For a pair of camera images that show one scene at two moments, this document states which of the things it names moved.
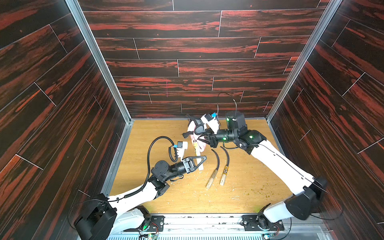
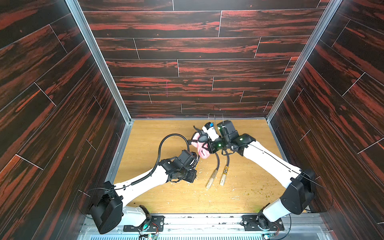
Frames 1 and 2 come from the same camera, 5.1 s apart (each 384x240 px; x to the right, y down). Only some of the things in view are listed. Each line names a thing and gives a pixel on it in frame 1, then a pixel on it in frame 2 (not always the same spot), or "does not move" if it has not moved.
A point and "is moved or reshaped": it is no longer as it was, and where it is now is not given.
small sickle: (226, 170) does not move
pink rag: (191, 127) is moved or reshaped
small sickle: (214, 173) does not move
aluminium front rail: (225, 227) does not move
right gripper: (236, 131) → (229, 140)
